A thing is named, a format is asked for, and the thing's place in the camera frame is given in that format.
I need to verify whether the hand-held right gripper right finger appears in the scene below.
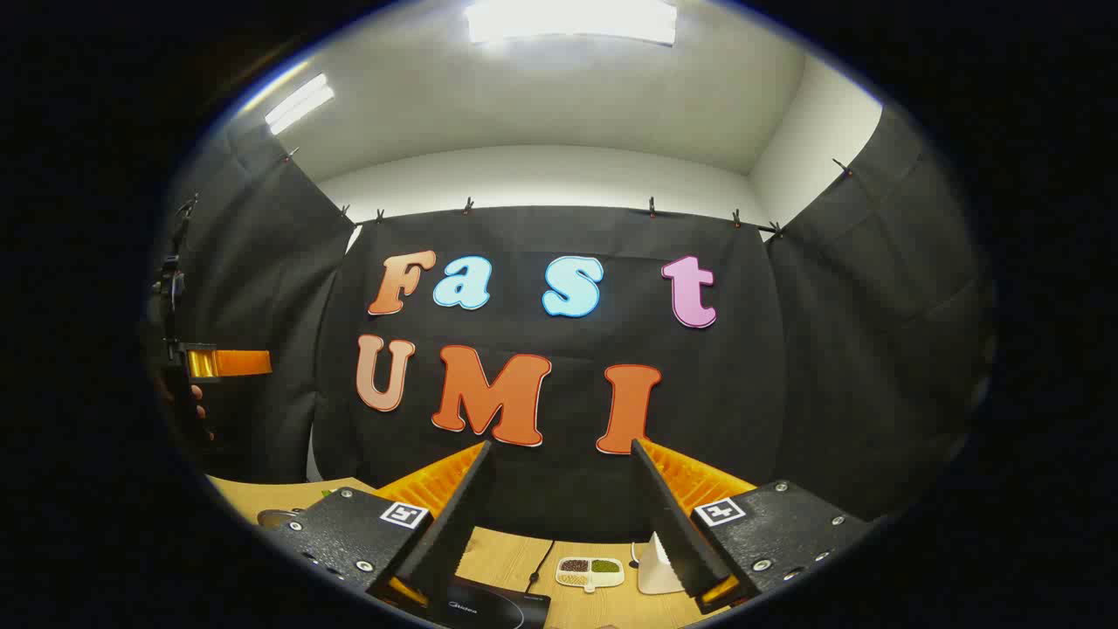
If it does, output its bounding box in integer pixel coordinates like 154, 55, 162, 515
631, 439, 879, 614

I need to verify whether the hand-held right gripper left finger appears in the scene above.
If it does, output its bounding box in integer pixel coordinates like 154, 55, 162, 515
262, 439, 497, 612

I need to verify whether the black induction cooktop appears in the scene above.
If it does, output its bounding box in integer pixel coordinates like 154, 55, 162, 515
435, 574, 552, 629

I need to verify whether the white divided dish of beans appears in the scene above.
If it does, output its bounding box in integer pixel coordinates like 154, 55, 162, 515
556, 556, 626, 594

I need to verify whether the black backdrop cloth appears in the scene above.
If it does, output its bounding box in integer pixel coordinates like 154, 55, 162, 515
144, 105, 997, 544

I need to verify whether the small ceiling light panel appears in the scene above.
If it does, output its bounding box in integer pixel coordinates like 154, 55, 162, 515
264, 73, 336, 137

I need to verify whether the row of black clips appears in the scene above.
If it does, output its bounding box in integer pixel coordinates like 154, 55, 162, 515
282, 147, 855, 242

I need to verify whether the large ceiling light panel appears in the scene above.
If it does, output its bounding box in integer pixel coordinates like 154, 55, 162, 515
463, 0, 679, 47

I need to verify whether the black power cable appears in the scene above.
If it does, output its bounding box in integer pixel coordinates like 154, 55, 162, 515
528, 540, 556, 591

